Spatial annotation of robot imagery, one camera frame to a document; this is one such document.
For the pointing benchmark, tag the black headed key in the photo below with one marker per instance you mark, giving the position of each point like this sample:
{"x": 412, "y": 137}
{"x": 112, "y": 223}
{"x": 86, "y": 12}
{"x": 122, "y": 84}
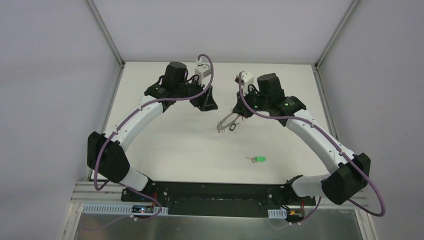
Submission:
{"x": 233, "y": 126}

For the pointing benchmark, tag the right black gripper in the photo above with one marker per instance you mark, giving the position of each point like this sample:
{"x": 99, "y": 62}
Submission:
{"x": 241, "y": 104}

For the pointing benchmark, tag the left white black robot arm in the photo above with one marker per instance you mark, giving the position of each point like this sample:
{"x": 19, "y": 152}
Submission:
{"x": 106, "y": 152}

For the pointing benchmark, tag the aluminium frame rail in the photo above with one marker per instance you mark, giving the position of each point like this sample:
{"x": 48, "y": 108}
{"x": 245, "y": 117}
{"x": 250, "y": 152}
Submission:
{"x": 85, "y": 192}

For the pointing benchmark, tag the left white cable duct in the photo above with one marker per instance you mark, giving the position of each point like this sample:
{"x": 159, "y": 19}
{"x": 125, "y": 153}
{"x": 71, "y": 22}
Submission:
{"x": 124, "y": 209}

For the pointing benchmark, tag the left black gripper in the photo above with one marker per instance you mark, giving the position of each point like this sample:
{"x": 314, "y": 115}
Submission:
{"x": 201, "y": 96}

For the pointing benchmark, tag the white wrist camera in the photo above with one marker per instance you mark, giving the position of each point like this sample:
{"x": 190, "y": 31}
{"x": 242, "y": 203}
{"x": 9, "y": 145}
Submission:
{"x": 246, "y": 79}
{"x": 202, "y": 71}

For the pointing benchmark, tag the green headed key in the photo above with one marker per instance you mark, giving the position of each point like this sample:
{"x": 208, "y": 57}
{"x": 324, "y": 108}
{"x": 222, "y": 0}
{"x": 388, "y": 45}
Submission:
{"x": 256, "y": 159}

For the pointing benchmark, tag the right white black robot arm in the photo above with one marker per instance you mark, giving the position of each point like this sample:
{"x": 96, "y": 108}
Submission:
{"x": 347, "y": 172}

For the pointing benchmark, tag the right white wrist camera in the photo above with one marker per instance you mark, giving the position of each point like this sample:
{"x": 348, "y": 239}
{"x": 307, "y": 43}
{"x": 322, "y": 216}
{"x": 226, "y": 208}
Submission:
{"x": 246, "y": 79}

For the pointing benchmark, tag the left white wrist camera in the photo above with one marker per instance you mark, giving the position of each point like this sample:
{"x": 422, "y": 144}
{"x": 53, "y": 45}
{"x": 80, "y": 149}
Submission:
{"x": 202, "y": 71}

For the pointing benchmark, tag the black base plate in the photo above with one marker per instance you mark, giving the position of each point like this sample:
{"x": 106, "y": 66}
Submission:
{"x": 221, "y": 199}

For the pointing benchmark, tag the right white cable duct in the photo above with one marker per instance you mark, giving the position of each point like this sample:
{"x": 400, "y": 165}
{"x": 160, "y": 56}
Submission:
{"x": 277, "y": 213}

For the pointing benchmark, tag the white cable duct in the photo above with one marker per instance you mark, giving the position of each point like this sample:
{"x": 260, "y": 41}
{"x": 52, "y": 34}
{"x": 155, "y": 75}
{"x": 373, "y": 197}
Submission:
{"x": 277, "y": 213}
{"x": 124, "y": 209}

